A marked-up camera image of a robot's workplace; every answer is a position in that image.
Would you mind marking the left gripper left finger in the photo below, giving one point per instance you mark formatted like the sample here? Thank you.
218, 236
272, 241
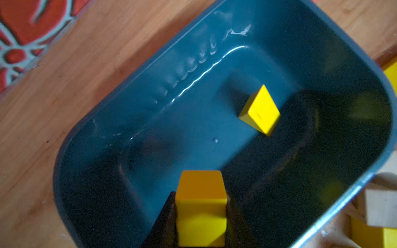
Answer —
164, 233

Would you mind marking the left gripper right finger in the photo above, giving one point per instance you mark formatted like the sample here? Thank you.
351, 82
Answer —
238, 232

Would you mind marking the small yellow cube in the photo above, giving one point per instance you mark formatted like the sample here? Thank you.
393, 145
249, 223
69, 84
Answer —
201, 202
373, 237

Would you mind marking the yellow arch block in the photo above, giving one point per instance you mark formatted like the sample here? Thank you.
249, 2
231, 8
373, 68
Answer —
390, 70

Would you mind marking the teal plastic bin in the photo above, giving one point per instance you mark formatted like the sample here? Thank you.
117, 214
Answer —
179, 111

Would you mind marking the natural wood block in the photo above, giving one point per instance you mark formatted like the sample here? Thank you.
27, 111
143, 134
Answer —
378, 205

